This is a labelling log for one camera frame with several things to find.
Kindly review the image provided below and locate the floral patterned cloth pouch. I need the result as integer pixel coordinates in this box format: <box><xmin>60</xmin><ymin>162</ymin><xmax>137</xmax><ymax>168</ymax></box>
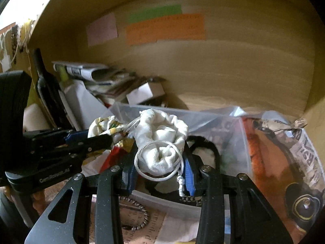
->
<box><xmin>88</xmin><ymin>116</ymin><xmax>134</xmax><ymax>153</ymax></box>

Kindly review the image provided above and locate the red velvet pouch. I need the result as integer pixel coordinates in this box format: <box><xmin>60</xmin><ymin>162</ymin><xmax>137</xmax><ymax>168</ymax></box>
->
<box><xmin>99</xmin><ymin>147</ymin><xmax>127</xmax><ymax>173</ymax></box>

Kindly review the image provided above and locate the white drawstring pouch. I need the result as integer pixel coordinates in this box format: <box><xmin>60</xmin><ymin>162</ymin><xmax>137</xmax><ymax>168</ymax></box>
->
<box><xmin>124</xmin><ymin>109</ymin><xmax>188</xmax><ymax>197</ymax></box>

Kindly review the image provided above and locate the beige thermos mug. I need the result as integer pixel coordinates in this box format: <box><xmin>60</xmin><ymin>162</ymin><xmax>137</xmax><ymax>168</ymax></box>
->
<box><xmin>23</xmin><ymin>103</ymin><xmax>51</xmax><ymax>132</ymax></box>

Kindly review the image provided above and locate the dark wine bottle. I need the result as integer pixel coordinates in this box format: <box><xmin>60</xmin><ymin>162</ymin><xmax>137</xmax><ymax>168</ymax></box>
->
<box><xmin>32</xmin><ymin>48</ymin><xmax>73</xmax><ymax>130</ymax></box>

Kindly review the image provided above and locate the rolled newspaper stack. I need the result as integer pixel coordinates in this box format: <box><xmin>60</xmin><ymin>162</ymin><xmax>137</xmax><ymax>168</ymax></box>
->
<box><xmin>53</xmin><ymin>61</ymin><xmax>139</xmax><ymax>102</ymax></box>

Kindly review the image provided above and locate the vintage print table mat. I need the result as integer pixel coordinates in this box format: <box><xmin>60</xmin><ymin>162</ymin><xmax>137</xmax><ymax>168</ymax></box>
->
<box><xmin>89</xmin><ymin>111</ymin><xmax>325</xmax><ymax>244</ymax></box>

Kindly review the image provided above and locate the small white cardboard box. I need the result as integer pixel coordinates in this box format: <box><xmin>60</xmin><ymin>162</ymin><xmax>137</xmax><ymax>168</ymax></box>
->
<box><xmin>126</xmin><ymin>82</ymin><xmax>165</xmax><ymax>105</ymax></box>

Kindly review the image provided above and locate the clear plastic storage box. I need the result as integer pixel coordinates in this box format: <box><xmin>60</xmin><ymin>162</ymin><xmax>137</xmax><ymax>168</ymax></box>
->
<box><xmin>101</xmin><ymin>102</ymin><xmax>255</xmax><ymax>221</ymax></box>

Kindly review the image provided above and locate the pink sticky note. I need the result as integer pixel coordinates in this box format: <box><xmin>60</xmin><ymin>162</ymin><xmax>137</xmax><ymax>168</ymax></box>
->
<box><xmin>86</xmin><ymin>13</ymin><xmax>118</xmax><ymax>47</ymax></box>

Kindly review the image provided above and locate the green sticky note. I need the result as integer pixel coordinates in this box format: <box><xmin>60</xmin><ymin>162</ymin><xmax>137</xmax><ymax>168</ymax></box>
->
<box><xmin>127</xmin><ymin>4</ymin><xmax>182</xmax><ymax>24</ymax></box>

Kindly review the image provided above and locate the orange sticky note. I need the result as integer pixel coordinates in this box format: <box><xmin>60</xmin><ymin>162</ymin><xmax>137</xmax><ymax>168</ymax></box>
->
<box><xmin>126</xmin><ymin>13</ymin><xmax>206</xmax><ymax>45</ymax></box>

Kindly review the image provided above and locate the beaded bracelet loop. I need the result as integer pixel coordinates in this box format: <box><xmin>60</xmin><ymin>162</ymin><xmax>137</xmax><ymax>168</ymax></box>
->
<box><xmin>118</xmin><ymin>195</ymin><xmax>149</xmax><ymax>231</ymax></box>

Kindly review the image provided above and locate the black metal chain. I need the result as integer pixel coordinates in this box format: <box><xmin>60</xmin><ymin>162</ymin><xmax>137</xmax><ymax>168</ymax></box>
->
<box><xmin>10</xmin><ymin>25</ymin><xmax>20</xmax><ymax>64</ymax></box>

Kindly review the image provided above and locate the white charging cable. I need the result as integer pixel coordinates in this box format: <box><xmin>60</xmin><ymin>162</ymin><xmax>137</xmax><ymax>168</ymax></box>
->
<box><xmin>0</xmin><ymin>20</ymin><xmax>35</xmax><ymax>64</ymax></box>

